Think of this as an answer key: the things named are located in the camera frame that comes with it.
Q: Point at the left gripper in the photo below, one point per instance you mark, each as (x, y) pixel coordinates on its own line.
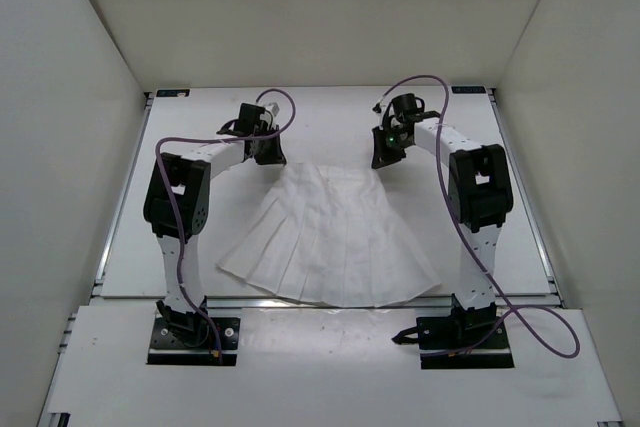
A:
(275, 157)

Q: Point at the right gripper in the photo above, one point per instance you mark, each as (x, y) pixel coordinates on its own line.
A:
(382, 156)

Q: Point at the white pleated skirt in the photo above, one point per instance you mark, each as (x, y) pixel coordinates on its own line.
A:
(328, 235)

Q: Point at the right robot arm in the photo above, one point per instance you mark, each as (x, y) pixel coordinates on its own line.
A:
(477, 190)

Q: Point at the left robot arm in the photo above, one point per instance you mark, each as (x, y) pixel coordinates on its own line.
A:
(178, 198)

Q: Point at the white front board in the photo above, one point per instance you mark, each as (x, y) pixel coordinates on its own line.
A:
(310, 367)

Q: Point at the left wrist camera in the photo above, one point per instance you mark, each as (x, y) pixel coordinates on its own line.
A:
(268, 116)

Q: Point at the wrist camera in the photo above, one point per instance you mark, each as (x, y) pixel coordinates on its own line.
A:
(408, 108)
(268, 116)

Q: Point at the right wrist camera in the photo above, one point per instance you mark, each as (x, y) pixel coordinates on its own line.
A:
(408, 108)

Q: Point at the aluminium table edge rail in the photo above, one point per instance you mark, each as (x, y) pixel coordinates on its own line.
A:
(527, 205)

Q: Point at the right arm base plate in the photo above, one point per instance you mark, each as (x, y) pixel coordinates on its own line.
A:
(447, 343)

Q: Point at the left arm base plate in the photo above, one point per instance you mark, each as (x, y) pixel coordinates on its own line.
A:
(187, 339)

